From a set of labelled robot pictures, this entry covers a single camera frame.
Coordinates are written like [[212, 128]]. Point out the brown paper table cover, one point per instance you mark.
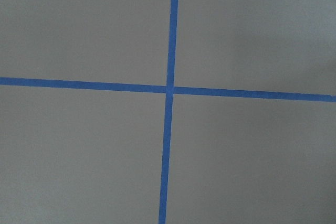
[[167, 111]]

